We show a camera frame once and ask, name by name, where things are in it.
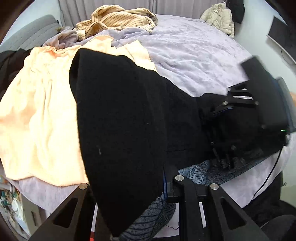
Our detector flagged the black hanging jacket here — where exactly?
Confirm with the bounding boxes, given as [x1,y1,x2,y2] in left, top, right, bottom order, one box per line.
[226,0,245,24]

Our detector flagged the grey mauve garment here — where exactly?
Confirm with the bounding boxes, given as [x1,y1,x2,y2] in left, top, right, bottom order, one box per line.
[43,30,78,50]

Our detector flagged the tan striped garment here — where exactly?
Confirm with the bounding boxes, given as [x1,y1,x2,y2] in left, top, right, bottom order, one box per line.
[74,4,158,41]

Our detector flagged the black pants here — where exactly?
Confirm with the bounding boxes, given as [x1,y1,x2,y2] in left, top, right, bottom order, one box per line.
[69,48,287,238]

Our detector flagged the grey padded headboard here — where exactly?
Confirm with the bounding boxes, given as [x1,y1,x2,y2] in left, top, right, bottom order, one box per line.
[1,15,61,52]

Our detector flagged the black cable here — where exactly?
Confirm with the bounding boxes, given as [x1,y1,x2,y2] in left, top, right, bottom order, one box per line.
[252,146,284,200]

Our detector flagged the lavender plush bed cover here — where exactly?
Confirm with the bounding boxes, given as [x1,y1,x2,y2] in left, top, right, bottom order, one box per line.
[1,15,249,212]

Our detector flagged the blue grey patterned garment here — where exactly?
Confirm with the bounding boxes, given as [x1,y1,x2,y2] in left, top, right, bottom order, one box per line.
[111,144,282,240]

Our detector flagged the grey pleated curtain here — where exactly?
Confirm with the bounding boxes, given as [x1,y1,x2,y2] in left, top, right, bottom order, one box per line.
[59,0,221,26]

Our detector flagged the cream puffer jacket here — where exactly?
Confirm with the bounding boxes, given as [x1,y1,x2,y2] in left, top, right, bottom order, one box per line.
[200,3,235,39]

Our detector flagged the black monitor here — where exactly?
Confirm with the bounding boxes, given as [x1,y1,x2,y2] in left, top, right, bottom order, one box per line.
[267,17,295,63]

